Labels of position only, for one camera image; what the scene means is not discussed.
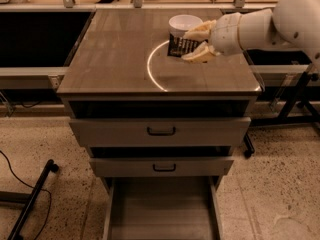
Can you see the top drawer with handle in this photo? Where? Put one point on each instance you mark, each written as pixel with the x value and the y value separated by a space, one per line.
pixel 160 132

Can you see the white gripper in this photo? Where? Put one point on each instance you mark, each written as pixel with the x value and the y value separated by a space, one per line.
pixel 225 34

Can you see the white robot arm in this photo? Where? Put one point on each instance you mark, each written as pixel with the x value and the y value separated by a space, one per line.
pixel 291 24

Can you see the middle drawer with handle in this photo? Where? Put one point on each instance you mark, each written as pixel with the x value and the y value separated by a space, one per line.
pixel 161 167

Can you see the white ceramic bowl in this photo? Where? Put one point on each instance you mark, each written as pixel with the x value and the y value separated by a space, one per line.
pixel 180 24

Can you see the wooden drawer cabinet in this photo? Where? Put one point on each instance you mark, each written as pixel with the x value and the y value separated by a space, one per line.
pixel 121 70

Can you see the black metal stand leg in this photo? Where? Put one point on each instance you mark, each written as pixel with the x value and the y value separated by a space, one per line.
pixel 27 200

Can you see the dark rxbar chocolate bar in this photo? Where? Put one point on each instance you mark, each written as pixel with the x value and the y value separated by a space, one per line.
pixel 178 46

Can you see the drawer with handle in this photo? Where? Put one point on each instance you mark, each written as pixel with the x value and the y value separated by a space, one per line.
pixel 160 132
pixel 161 167

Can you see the open bottom drawer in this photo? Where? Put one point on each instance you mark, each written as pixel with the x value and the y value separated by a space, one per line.
pixel 163 208

